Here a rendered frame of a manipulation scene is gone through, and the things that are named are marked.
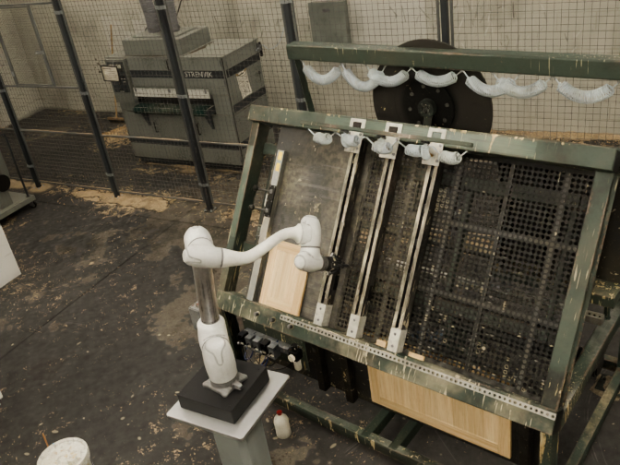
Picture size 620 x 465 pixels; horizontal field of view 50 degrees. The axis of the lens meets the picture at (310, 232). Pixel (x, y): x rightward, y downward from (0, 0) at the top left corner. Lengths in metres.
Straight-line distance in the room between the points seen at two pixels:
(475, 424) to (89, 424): 2.68
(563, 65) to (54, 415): 4.08
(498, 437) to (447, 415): 0.31
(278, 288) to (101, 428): 1.73
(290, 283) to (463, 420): 1.26
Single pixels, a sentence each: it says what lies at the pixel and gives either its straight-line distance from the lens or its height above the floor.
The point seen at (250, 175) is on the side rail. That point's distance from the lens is 4.31.
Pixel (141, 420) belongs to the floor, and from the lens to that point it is 5.01.
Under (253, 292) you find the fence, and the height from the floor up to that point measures 0.95.
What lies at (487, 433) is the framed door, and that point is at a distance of 3.95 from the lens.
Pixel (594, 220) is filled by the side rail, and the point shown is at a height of 1.64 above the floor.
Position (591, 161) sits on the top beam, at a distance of 3.26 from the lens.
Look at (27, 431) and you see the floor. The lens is 5.36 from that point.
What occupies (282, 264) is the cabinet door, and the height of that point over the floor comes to 1.12.
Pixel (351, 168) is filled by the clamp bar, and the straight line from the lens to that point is 3.83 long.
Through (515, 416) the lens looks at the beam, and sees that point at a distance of 3.41.
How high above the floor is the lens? 3.23
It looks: 29 degrees down
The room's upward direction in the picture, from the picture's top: 9 degrees counter-clockwise
